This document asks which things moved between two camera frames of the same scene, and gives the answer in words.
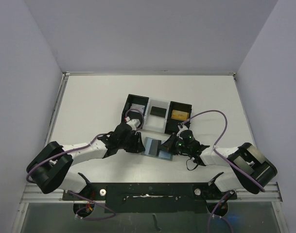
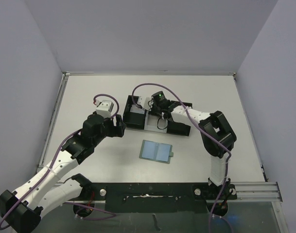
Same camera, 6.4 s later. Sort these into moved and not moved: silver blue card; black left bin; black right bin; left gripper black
Moved: left gripper black
Not moved: black left bin; black right bin; silver blue card
